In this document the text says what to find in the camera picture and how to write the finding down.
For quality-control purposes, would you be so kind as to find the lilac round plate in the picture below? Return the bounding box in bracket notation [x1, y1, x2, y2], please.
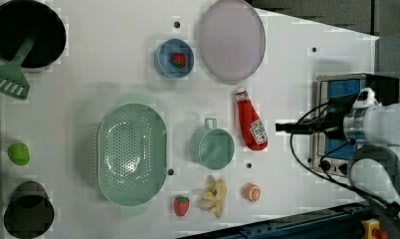
[199, 0, 266, 82]

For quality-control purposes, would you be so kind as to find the red plush ketchup bottle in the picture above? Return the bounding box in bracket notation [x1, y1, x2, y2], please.
[235, 86, 268, 151]

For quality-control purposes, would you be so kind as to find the green slotted spatula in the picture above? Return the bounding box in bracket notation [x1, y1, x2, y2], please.
[0, 36, 35, 101]

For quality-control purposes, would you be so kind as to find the orange slice toy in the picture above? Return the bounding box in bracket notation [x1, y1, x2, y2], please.
[244, 183, 262, 202]

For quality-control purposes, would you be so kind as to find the strawberry toy in bowl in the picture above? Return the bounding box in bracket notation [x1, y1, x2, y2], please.
[171, 53, 186, 69]

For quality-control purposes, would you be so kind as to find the blue bowl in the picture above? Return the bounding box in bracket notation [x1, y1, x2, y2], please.
[154, 39, 194, 79]

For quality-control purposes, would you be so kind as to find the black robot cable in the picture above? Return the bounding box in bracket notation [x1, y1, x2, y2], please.
[290, 101, 400, 211]

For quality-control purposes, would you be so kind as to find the toaster oven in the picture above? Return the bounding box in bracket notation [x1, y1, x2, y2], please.
[312, 73, 399, 177]

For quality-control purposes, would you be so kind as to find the yellow red emergency button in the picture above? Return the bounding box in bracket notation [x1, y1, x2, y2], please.
[361, 219, 389, 239]

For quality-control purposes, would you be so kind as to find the black pot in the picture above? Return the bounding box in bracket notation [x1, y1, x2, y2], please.
[4, 181, 55, 239]

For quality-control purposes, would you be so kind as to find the mint green mug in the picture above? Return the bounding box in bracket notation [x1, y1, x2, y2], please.
[188, 118, 235, 170]

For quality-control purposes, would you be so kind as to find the mint green oval strainer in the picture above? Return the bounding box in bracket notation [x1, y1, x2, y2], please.
[97, 95, 167, 216]

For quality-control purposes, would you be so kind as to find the black frying pan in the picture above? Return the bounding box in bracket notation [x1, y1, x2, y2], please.
[0, 0, 67, 69]

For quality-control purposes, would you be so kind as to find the strawberry toy on table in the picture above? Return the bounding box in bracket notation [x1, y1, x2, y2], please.
[173, 196, 190, 217]

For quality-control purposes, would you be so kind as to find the green round toy fruit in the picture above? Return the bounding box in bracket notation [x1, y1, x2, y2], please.
[7, 143, 30, 165]

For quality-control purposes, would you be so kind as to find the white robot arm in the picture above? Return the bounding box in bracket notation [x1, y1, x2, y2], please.
[276, 88, 400, 221]

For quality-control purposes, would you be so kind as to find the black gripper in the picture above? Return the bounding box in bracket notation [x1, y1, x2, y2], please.
[276, 94, 357, 139]

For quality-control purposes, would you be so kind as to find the blue metal table frame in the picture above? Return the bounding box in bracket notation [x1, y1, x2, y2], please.
[178, 203, 371, 239]

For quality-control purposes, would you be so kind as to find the peeled banana toy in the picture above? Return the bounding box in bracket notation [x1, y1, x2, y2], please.
[199, 178, 227, 218]

